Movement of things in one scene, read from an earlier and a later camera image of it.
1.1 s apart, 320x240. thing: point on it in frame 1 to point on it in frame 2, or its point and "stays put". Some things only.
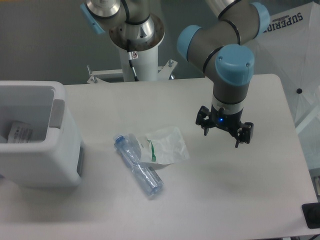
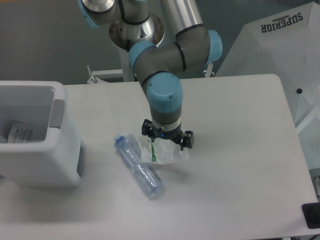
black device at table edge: (311, 212) stays put
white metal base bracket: (164, 72) stays put
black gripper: (229, 121) to (187, 137)
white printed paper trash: (20, 133) stays put
